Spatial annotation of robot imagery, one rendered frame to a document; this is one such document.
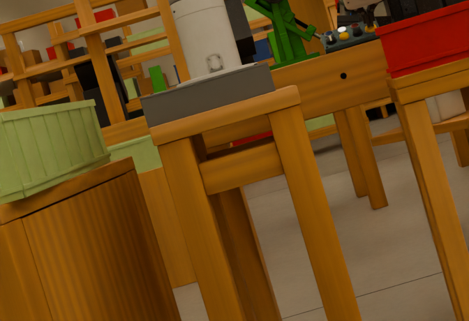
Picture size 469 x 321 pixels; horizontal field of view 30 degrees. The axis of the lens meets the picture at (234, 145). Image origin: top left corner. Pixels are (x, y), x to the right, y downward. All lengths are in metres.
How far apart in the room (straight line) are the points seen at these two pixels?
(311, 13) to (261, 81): 1.07
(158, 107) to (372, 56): 0.66
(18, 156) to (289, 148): 0.55
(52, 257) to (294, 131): 0.56
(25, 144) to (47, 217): 0.17
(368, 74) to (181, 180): 0.66
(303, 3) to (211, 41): 1.00
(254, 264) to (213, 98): 1.21
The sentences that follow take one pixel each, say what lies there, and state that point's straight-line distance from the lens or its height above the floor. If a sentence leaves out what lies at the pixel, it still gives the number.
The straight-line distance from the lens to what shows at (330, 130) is 9.41.
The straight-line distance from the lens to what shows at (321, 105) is 2.27.
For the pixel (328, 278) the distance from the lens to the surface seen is 1.86.
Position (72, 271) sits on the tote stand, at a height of 0.60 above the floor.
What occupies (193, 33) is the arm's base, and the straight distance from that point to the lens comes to 1.93.
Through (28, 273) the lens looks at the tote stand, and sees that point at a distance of 1.76.
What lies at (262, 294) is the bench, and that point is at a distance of 2.98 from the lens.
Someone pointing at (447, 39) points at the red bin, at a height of 0.85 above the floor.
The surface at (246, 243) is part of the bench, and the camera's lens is 2.94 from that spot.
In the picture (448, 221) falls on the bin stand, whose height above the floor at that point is 0.46.
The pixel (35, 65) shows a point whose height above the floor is 1.99.
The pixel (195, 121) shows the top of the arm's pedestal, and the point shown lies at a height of 0.84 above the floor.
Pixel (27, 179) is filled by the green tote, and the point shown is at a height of 0.82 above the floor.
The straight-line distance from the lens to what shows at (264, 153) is 1.83.
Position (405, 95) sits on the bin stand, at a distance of 1.96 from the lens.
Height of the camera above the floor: 0.87
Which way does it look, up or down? 3 degrees down
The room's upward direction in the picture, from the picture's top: 16 degrees counter-clockwise
